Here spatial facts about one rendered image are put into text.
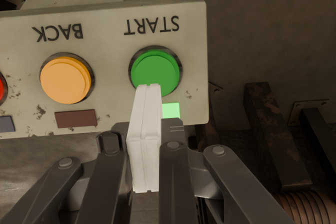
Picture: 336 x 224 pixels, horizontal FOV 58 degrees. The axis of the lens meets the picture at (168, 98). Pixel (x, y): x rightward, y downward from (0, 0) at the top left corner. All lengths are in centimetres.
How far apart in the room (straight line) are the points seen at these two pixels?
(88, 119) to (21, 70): 7
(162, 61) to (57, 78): 9
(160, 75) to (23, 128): 14
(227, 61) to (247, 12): 18
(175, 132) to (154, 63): 10
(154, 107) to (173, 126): 1
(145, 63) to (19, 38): 10
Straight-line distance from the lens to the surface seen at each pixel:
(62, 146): 136
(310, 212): 83
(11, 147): 143
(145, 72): 25
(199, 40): 25
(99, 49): 26
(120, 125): 17
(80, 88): 26
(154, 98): 17
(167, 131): 15
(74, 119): 28
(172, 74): 25
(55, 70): 26
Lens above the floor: 80
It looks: 47 degrees down
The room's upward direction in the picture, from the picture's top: 176 degrees clockwise
